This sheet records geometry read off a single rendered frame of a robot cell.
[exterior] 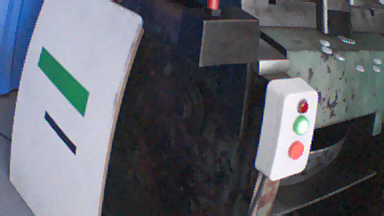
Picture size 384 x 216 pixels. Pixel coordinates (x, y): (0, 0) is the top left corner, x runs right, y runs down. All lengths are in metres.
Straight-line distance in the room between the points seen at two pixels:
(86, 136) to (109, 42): 0.18
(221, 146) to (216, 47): 0.22
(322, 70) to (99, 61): 0.46
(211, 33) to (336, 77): 0.30
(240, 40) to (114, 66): 0.41
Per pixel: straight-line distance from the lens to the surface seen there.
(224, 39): 1.52
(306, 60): 1.65
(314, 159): 1.87
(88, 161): 1.97
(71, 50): 2.06
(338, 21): 1.76
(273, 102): 1.52
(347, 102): 1.76
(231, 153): 1.67
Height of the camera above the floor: 1.20
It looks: 24 degrees down
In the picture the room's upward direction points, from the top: 7 degrees clockwise
